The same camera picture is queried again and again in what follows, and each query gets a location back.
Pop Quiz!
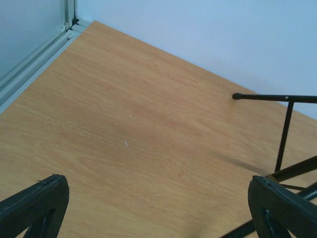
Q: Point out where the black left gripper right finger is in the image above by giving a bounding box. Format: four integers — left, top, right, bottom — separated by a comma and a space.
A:
248, 176, 317, 238

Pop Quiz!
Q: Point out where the aluminium frame rail left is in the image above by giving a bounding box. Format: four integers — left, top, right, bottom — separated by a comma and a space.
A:
0, 0, 90, 112

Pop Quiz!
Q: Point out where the black tripod music stand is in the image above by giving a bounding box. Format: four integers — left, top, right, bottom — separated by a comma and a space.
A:
221, 93, 317, 238

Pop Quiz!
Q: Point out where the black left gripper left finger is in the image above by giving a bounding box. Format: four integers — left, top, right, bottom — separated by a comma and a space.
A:
0, 174, 69, 238

